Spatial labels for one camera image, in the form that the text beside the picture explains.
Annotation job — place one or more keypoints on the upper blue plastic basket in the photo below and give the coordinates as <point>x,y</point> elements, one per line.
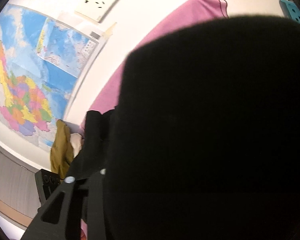
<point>290,10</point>

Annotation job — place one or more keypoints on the black coat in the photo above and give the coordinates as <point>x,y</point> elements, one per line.
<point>246,184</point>

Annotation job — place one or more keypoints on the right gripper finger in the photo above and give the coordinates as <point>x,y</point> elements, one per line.
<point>60,216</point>

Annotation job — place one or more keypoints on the pink floral bed sheet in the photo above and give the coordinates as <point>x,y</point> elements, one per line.
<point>138,153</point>

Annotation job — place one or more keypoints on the mustard folded garment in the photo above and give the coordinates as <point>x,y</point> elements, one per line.
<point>62,152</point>

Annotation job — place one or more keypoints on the cream folded garment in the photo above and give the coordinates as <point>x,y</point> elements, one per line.
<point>76,142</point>

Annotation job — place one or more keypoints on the colourful wall map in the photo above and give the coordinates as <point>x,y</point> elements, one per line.
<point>41,60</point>

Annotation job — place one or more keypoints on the grey wardrobe door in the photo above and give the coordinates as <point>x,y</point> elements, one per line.
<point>19,200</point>

